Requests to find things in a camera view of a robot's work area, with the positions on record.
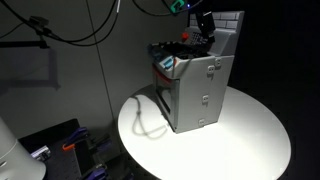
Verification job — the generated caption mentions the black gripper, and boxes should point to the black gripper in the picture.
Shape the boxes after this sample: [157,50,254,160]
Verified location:
[182,0,216,38]

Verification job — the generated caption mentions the small camera on stand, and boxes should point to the small camera on stand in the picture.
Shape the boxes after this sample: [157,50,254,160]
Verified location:
[28,15,50,28]

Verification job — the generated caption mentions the black burner grates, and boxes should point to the black burner grates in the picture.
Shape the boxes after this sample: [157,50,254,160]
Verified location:
[156,41,204,60]

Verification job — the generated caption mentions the green plastic clip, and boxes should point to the green plastic clip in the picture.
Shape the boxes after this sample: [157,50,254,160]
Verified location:
[170,0,186,14]

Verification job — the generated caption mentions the purple spring clamp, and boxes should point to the purple spring clamp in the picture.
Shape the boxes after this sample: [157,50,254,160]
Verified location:
[83,166,108,180]
[68,127,90,144]

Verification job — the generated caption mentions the orange handled clamp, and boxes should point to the orange handled clamp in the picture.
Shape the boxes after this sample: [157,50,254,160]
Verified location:
[62,141,77,152]

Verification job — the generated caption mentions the black side board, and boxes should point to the black side board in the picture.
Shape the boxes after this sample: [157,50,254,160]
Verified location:
[18,118,116,180]

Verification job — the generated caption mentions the orange oven door handle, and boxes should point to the orange oven door handle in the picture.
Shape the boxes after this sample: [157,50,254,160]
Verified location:
[152,65,172,86]

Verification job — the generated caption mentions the black cable with white tag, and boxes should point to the black cable with white tag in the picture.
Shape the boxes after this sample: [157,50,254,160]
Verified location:
[49,0,122,44]

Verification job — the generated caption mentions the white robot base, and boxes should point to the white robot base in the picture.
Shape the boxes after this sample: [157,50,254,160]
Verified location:
[0,117,47,180]

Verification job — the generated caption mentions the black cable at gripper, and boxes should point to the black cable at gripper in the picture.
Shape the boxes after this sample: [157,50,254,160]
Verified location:
[132,0,204,18]

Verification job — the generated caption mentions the grey toy stove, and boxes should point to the grey toy stove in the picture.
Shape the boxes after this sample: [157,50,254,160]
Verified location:
[146,10,245,134]

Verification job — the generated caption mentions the long black hanging cable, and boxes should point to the long black hanging cable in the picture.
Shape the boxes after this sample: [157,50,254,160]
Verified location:
[0,0,118,48]

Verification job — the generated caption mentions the dark spring clamp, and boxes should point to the dark spring clamp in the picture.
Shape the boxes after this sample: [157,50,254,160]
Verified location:
[90,133,113,152]

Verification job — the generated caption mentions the silver purple tool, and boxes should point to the silver purple tool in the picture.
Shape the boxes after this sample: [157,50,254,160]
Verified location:
[30,145,52,160]

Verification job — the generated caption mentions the grey oven door with window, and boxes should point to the grey oven door with window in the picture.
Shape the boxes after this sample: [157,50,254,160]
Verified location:
[152,64,181,131]

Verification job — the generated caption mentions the black keypad panel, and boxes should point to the black keypad panel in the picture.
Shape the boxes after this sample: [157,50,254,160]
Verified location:
[189,32,209,47]

